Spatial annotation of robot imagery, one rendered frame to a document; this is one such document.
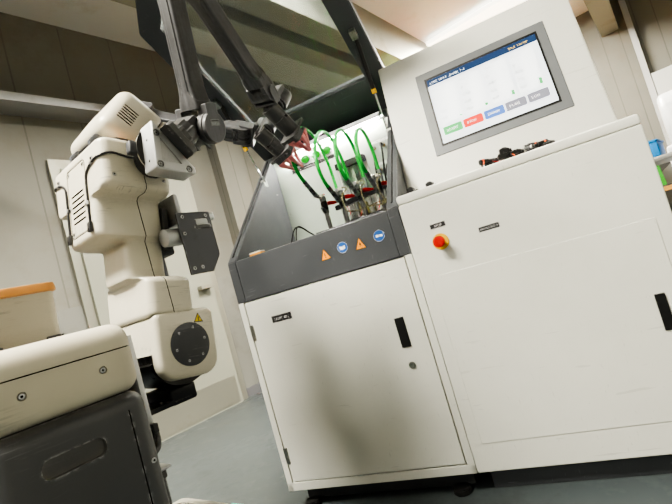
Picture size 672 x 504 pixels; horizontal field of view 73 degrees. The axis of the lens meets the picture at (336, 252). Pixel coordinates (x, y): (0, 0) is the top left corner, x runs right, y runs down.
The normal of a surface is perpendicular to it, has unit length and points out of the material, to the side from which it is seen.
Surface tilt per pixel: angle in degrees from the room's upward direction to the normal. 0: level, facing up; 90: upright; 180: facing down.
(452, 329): 90
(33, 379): 90
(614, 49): 90
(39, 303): 92
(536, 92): 76
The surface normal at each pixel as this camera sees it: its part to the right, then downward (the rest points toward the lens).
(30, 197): 0.75, -0.25
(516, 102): -0.43, -0.18
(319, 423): -0.38, 0.05
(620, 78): -0.60, 0.12
